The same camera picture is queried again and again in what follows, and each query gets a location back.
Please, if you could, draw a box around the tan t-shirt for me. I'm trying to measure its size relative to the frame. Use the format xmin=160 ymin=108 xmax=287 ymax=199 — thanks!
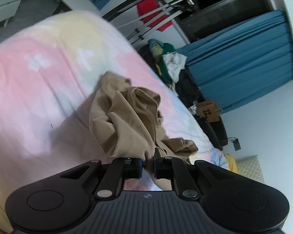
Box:
xmin=89 ymin=71 xmax=198 ymax=191

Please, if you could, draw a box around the pile of clothes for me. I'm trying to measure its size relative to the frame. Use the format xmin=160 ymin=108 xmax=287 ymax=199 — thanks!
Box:
xmin=138 ymin=39 xmax=205 ymax=108

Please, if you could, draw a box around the black armchair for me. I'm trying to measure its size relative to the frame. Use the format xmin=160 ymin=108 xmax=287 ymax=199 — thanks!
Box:
xmin=197 ymin=118 xmax=228 ymax=151

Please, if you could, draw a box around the yellow pillow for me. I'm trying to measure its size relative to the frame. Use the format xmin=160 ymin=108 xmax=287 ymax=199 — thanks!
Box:
xmin=224 ymin=154 xmax=238 ymax=174

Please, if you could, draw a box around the brown paper bag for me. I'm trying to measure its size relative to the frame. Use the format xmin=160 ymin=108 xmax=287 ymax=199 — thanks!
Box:
xmin=196 ymin=100 xmax=222 ymax=123

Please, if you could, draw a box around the quilted beige headboard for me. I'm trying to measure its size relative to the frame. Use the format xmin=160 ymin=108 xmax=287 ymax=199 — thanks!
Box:
xmin=236 ymin=155 xmax=265 ymax=184

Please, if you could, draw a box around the pastel tie-dye bed sheet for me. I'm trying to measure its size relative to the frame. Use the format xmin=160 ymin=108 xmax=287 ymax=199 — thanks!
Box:
xmin=0 ymin=11 xmax=229 ymax=233

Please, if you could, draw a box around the right blue curtain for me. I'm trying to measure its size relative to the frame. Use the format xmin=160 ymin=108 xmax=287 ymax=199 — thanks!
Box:
xmin=177 ymin=10 xmax=293 ymax=113

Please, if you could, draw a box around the silver tripod stand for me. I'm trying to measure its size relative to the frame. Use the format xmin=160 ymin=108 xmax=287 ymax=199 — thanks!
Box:
xmin=103 ymin=0 xmax=195 ymax=44

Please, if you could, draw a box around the red garment on rack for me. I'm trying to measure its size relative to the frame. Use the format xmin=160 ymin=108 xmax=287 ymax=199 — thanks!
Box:
xmin=136 ymin=0 xmax=174 ymax=32

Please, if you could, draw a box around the dark window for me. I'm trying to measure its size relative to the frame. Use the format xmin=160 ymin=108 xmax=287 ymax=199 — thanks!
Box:
xmin=176 ymin=0 xmax=272 ymax=42

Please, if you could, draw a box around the white stool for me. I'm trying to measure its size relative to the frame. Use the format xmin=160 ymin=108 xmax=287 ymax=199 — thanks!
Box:
xmin=61 ymin=0 xmax=100 ymax=14

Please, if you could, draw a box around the black wall socket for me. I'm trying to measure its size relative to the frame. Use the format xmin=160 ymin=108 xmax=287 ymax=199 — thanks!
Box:
xmin=232 ymin=138 xmax=241 ymax=151

